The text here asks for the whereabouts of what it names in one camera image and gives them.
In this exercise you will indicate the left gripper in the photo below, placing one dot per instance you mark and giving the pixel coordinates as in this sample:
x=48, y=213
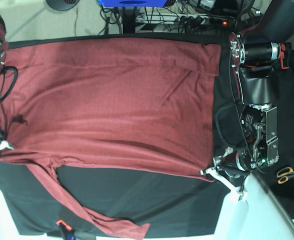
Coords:
x=229, y=170

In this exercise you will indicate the red long-sleeve T-shirt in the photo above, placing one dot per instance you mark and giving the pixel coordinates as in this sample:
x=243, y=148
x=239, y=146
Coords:
x=125, y=103

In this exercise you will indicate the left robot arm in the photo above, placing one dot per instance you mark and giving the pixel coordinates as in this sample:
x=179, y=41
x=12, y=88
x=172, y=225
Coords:
x=255, y=57

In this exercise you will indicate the white foam block right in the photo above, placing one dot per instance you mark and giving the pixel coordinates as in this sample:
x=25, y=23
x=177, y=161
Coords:
x=260, y=217

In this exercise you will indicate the black table cloth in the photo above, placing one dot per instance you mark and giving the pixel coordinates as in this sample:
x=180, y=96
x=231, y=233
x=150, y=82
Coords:
x=173, y=206

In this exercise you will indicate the blue orange clamp bottom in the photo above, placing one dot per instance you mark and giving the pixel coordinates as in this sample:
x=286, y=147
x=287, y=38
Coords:
x=66, y=232

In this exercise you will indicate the black orange clamp right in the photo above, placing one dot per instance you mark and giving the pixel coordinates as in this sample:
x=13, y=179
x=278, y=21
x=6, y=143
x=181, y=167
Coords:
x=285, y=51

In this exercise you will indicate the white power strip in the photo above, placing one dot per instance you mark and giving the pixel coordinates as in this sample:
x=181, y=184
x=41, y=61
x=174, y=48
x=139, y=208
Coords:
x=195, y=20

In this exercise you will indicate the black round stand base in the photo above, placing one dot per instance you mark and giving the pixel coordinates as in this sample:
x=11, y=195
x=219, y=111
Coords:
x=62, y=5

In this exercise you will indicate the blue plastic box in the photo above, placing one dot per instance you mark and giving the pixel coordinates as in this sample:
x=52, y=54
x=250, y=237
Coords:
x=132, y=3

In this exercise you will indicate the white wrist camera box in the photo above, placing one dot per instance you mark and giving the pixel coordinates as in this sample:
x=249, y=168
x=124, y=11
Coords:
x=235, y=197

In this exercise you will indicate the yellow-handled scissors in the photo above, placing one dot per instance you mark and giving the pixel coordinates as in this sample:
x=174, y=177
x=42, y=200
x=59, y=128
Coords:
x=284, y=175

